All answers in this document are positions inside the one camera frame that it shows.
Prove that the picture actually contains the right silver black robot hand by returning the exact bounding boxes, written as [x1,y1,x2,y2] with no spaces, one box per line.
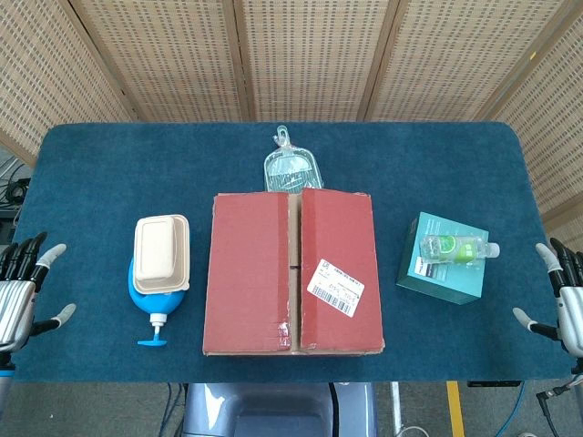
[512,236,583,359]

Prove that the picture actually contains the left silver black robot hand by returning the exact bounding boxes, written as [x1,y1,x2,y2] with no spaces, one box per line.
[0,231,77,354]

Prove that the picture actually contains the cardboard box with red flaps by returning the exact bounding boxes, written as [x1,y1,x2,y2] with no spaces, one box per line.
[201,188,385,357]

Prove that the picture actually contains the teal box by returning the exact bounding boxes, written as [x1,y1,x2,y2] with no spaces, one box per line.
[394,211,491,305]

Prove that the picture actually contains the blue carpeted table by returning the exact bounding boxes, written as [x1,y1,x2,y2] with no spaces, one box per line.
[0,120,582,384]

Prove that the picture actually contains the clear pouch with green label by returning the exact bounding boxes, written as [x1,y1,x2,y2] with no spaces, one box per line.
[419,232,501,265]

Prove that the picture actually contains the blue pump dispenser bottle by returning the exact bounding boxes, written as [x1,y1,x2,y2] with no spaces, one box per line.
[128,257,187,350]

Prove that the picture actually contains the beige lidded food container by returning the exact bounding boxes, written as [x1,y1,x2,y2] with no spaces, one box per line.
[133,212,191,293]

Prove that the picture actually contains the white metal pole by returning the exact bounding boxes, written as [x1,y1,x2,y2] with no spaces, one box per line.
[389,381,403,437]

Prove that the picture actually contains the packaged mint dustpan brush set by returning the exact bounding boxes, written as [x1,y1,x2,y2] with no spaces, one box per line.
[263,125,325,192]

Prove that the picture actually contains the woven rattan folding screen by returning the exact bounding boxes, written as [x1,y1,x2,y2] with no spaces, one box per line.
[0,0,583,229]

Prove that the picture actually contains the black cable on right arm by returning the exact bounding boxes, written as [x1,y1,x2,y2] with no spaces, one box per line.
[536,375,583,411]

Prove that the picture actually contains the blue cable under table corner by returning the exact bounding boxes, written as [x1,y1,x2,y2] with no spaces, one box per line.
[494,381,527,437]

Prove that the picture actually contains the tangled black floor cables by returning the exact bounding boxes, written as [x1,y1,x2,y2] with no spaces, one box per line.
[0,154,32,242]

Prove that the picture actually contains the blue cable beside robot base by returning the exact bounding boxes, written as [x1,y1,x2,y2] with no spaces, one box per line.
[161,381,184,437]

